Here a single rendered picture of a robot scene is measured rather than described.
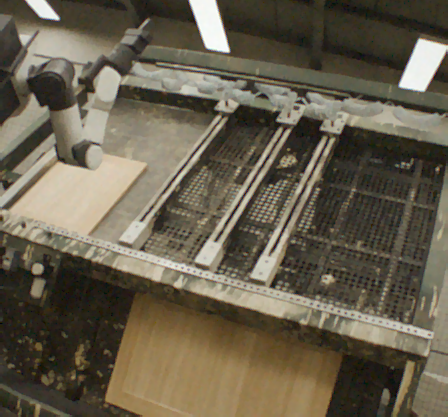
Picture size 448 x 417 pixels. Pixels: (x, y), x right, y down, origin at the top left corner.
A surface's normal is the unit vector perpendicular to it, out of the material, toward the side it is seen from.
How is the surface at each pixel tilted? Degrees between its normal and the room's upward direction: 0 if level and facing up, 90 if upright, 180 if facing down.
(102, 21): 90
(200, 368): 90
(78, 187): 50
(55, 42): 90
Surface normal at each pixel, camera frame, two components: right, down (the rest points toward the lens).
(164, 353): -0.29, -0.22
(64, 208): -0.04, -0.78
